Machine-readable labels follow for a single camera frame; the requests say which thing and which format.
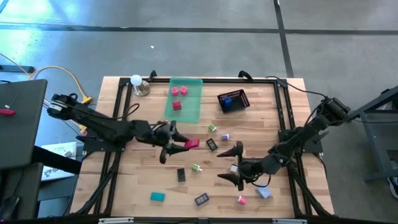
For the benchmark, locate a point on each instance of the black aluminium rig frame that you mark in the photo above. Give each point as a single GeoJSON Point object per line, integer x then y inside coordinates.
{"type": "Point", "coordinates": [160, 80]}

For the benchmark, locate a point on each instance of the white pink USB charger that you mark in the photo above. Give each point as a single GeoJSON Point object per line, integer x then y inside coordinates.
{"type": "Point", "coordinates": [242, 200]}

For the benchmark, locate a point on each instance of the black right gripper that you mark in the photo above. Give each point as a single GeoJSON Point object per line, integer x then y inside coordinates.
{"type": "Point", "coordinates": [253, 169]}

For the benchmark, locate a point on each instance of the black metal cart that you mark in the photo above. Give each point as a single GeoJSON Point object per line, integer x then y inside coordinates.
{"type": "Point", "coordinates": [376, 149]}

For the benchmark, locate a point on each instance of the silver aluminium bracket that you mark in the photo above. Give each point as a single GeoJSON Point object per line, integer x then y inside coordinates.
{"type": "Point", "coordinates": [115, 220]}
{"type": "Point", "coordinates": [289, 221]}

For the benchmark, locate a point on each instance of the black floor bar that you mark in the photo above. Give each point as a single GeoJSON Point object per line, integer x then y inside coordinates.
{"type": "Point", "coordinates": [15, 68]}

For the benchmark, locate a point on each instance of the red USB charger cube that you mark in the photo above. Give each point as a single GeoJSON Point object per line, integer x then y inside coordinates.
{"type": "Point", "coordinates": [176, 105]}

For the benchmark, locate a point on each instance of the white bulb brass base lamp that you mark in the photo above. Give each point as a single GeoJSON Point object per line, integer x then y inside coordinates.
{"type": "Point", "coordinates": [141, 88]}

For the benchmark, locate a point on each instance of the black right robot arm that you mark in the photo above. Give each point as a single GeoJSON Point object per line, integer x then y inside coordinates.
{"type": "Point", "coordinates": [298, 140]}

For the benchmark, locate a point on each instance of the white printed box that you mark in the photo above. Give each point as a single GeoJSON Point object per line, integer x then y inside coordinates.
{"type": "Point", "coordinates": [56, 147]}

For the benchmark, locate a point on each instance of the purple white USB charger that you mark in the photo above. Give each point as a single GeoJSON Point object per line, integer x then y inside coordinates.
{"type": "Point", "coordinates": [225, 137]}

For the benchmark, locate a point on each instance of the black arched bracket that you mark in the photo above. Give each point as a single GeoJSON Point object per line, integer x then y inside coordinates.
{"type": "Point", "coordinates": [152, 75]}
{"type": "Point", "coordinates": [244, 74]}

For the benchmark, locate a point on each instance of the translucent green plastic tray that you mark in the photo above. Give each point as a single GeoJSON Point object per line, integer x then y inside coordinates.
{"type": "Point", "coordinates": [189, 109]}

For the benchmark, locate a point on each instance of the black flat rectangular box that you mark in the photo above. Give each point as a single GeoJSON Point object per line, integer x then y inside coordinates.
{"type": "Point", "coordinates": [181, 175]}

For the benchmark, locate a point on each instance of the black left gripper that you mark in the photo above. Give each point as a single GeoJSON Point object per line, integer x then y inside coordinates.
{"type": "Point", "coordinates": [158, 135]}

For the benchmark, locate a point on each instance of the person's shoe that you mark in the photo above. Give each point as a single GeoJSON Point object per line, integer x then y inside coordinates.
{"type": "Point", "coordinates": [394, 188]}

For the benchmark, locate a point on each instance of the lavender USB wall charger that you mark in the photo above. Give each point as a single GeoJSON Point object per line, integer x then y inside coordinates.
{"type": "Point", "coordinates": [264, 193]}

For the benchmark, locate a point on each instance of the black plastic mesh basket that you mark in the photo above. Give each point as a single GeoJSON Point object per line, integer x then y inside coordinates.
{"type": "Point", "coordinates": [241, 101]}

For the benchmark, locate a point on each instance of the black digital clock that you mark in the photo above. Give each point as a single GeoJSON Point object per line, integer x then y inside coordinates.
{"type": "Point", "coordinates": [211, 144]}

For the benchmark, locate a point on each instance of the dark grey desk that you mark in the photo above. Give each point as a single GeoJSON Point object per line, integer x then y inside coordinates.
{"type": "Point", "coordinates": [21, 133]}

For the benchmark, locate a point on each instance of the red rectangular box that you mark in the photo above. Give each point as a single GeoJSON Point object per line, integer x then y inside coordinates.
{"type": "Point", "coordinates": [191, 143]}

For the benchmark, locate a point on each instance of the green white USB charger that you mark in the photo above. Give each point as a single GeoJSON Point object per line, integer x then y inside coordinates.
{"type": "Point", "coordinates": [196, 168]}
{"type": "Point", "coordinates": [212, 127]}

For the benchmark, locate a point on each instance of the teal rectangular box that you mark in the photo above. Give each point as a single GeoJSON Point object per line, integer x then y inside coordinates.
{"type": "Point", "coordinates": [157, 196]}

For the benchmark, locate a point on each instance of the dark blue digital display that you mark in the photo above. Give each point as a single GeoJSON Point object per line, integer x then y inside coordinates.
{"type": "Point", "coordinates": [201, 199]}

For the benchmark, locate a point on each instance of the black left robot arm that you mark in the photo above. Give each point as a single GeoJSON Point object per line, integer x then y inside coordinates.
{"type": "Point", "coordinates": [109, 127]}

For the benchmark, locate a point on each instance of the white black USB charger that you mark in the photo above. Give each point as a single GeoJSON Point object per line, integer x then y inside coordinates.
{"type": "Point", "coordinates": [234, 168]}

